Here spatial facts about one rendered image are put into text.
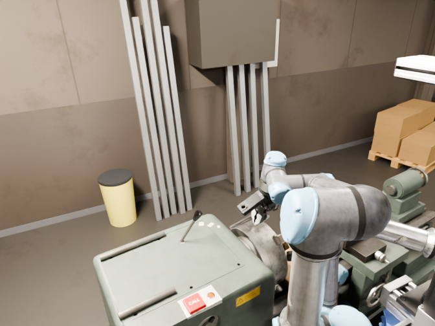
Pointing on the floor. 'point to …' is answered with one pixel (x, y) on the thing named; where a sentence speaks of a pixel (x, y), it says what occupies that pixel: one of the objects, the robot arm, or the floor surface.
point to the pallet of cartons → (406, 135)
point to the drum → (118, 196)
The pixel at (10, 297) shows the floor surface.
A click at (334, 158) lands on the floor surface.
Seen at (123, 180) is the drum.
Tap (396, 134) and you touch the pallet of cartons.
